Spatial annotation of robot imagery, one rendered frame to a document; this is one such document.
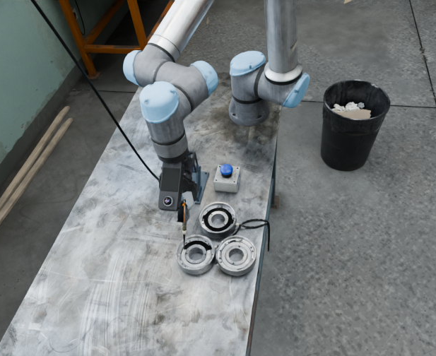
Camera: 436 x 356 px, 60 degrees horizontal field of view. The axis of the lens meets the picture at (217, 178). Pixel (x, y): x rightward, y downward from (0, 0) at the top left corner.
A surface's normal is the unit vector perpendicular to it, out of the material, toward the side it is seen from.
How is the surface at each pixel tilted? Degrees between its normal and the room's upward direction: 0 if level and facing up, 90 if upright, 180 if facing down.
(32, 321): 0
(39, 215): 0
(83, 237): 0
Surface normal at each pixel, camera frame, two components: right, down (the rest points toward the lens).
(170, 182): -0.17, -0.14
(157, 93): -0.09, -0.65
